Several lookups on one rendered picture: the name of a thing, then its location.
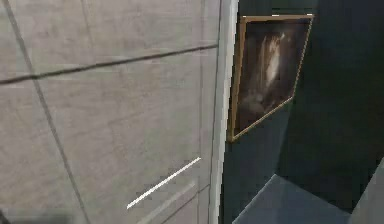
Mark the grey room door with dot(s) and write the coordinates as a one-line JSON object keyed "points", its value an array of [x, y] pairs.
{"points": [[110, 110]]}

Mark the gold framed dark painting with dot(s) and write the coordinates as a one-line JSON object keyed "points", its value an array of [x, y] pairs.
{"points": [[266, 70]]}

